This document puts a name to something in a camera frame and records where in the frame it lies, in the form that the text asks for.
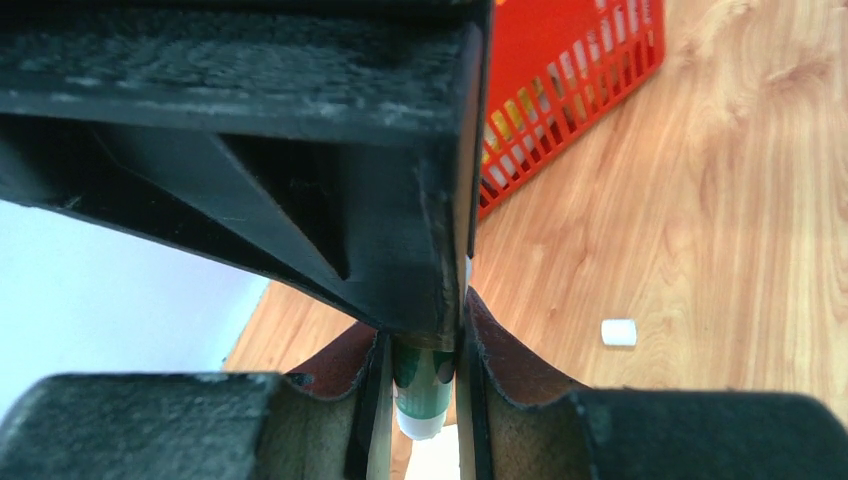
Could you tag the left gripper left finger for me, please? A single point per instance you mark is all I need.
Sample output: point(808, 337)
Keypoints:
point(329, 418)

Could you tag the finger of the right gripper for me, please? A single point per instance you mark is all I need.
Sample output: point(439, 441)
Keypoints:
point(329, 145)

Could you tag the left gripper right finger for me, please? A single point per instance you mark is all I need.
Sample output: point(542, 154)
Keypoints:
point(521, 418)

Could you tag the green white glue stick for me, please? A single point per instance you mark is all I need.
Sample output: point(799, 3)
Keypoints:
point(423, 384)

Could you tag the red plastic shopping basket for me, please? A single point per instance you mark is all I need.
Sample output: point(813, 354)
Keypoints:
point(557, 67)

